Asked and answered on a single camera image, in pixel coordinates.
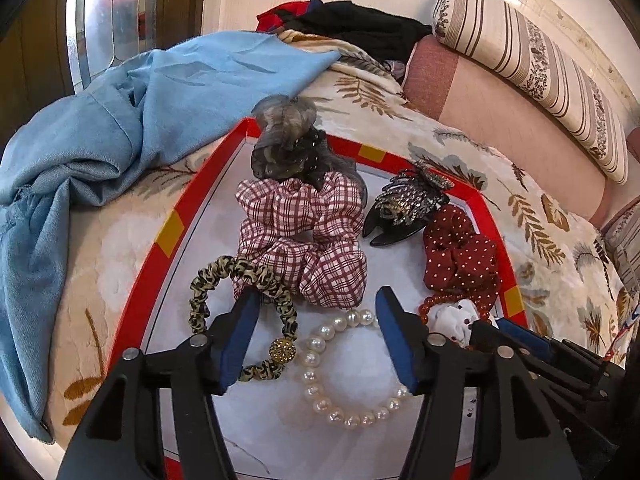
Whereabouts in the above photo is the black cloth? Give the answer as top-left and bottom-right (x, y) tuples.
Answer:
(282, 1), (433, 68)

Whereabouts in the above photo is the red bead bracelet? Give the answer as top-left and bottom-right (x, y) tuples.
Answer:
(417, 292), (493, 326)

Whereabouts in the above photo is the light blue cloth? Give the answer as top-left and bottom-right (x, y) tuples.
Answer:
(0, 30), (341, 443)

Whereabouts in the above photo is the patterned glass door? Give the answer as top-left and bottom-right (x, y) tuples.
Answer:
(65, 0), (206, 96)

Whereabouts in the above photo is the white scrunchie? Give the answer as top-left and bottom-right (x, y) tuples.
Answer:
(432, 299), (498, 346)

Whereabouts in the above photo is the leopard print hair tie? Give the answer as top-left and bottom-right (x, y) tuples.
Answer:
(189, 255), (299, 383)

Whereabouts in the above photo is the grey organza scrunchie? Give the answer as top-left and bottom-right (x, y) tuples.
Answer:
(250, 94), (368, 201)

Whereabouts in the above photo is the wooden door frame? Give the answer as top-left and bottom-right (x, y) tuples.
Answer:
(0, 0), (71, 136)

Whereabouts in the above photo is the white pearl bracelet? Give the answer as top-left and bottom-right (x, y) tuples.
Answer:
(299, 309), (412, 430)

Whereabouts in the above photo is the long striped floral pillow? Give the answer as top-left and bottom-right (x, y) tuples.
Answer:
(431, 0), (630, 186)

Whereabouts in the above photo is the red cloth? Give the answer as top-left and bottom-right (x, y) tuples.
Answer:
(256, 1), (311, 33)

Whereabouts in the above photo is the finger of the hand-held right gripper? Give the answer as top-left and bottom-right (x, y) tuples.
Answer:
(467, 320), (601, 411)
(496, 317), (608, 386)

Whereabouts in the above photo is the black rhinestone hair claw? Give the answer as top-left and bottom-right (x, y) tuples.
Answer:
(362, 162), (453, 248)

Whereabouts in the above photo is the red-framed white tray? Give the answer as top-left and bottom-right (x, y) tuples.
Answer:
(122, 117), (528, 480)

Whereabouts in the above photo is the leaf-print blanket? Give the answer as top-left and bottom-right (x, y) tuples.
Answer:
(42, 30), (636, 461)

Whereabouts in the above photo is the pink bolster pillow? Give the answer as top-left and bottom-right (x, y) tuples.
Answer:
(402, 35), (626, 228)

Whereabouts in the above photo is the red dotted scrunchie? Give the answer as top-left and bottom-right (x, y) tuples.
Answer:
(422, 205), (502, 306)

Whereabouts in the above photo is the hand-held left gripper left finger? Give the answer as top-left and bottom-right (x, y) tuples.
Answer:
(57, 290), (261, 480)

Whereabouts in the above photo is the pink plaid scrunchie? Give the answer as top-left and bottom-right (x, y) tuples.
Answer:
(234, 170), (368, 308)

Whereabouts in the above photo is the small striped pillow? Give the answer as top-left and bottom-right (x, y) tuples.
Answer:
(602, 200), (640, 286)

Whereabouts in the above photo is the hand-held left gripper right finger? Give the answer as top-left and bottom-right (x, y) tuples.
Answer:
(375, 287), (581, 480)

